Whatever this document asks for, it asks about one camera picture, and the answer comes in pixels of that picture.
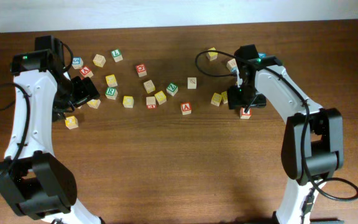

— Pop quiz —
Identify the red I block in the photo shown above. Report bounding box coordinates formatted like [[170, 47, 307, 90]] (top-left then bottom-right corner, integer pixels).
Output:
[[239, 108, 252, 119]]

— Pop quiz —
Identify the green R block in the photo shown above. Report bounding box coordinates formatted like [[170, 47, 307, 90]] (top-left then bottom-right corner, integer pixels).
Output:
[[105, 87, 117, 100]]

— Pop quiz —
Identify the yellow C block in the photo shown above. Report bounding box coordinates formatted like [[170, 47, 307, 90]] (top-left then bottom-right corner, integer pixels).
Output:
[[122, 96, 134, 108]]

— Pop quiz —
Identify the red a block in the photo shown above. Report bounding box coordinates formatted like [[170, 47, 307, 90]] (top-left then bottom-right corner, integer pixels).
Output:
[[80, 66, 94, 78], [181, 102, 192, 115]]

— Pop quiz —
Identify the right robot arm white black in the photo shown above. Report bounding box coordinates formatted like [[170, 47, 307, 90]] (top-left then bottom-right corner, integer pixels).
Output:
[[227, 45, 344, 223]]

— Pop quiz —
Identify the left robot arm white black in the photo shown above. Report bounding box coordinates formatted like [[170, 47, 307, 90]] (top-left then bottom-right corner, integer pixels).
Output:
[[0, 35, 104, 224]]

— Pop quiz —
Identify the yellow G block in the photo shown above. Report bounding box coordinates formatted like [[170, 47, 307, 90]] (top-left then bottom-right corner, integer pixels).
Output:
[[221, 91, 228, 104]]

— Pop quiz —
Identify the yellow block beside H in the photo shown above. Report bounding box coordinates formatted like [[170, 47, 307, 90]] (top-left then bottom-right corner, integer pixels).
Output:
[[87, 99, 101, 109]]

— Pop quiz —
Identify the blue S block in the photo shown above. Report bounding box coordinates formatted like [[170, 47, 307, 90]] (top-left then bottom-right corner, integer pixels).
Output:
[[71, 57, 83, 70]]

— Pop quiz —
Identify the yellow S block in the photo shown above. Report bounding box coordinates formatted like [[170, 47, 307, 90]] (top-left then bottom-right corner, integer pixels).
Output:
[[211, 93, 223, 106]]

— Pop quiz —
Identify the yellow block upper left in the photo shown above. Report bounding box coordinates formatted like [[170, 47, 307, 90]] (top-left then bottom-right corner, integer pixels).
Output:
[[106, 74, 118, 87]]

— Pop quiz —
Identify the wooden block blue D side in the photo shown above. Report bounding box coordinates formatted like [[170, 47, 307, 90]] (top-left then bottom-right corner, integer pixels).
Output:
[[226, 58, 237, 73]]

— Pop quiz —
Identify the yellow block bottom left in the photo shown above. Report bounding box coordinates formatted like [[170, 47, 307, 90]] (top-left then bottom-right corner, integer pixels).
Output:
[[65, 116, 79, 129]]

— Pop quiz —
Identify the plain wooden block top-left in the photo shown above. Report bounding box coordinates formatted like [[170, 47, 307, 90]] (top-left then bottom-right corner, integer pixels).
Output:
[[93, 54, 106, 68]]

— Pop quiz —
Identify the yellow block top right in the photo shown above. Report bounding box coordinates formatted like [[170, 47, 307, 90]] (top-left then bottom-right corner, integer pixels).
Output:
[[206, 47, 218, 61]]

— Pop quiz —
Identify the green T block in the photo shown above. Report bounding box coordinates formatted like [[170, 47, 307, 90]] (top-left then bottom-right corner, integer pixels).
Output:
[[111, 49, 123, 62]]

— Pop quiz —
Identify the white wooden block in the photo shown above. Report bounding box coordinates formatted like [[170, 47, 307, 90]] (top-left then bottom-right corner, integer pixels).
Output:
[[187, 77, 197, 90]]

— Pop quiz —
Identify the red Q block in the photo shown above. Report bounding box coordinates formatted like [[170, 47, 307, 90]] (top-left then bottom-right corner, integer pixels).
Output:
[[135, 64, 147, 77]]

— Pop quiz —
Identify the wooden block centre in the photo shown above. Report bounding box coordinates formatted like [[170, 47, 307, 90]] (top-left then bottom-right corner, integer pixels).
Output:
[[144, 80, 155, 93]]

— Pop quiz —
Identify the wooden block red side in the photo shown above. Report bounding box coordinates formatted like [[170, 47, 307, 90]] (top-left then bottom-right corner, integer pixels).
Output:
[[146, 96, 157, 109]]

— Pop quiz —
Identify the green Z block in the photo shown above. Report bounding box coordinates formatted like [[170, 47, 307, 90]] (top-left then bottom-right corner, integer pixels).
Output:
[[166, 83, 178, 96]]

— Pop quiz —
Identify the yellow block centre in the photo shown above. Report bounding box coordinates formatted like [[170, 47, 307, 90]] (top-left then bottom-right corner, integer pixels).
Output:
[[154, 91, 167, 105]]

